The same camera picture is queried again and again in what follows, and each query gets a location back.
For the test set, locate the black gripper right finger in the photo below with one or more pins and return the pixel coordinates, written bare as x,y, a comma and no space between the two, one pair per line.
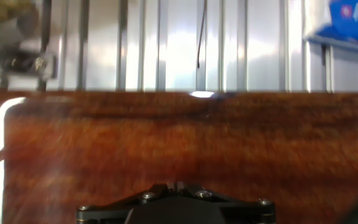
247,211

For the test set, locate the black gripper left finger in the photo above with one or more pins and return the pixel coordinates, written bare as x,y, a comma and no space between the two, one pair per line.
110,211

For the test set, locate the glossy brown wooden board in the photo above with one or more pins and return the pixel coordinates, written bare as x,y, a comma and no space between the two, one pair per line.
179,146

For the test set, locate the blue and white tissue pack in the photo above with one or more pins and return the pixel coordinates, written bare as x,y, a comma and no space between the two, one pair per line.
353,21

